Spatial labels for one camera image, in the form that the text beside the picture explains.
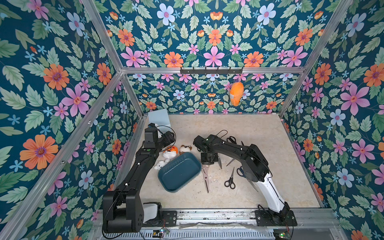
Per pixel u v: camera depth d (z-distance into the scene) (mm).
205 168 907
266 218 734
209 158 815
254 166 558
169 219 734
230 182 859
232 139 1041
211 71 926
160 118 953
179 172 890
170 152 918
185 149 959
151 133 644
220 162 932
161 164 887
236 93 959
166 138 755
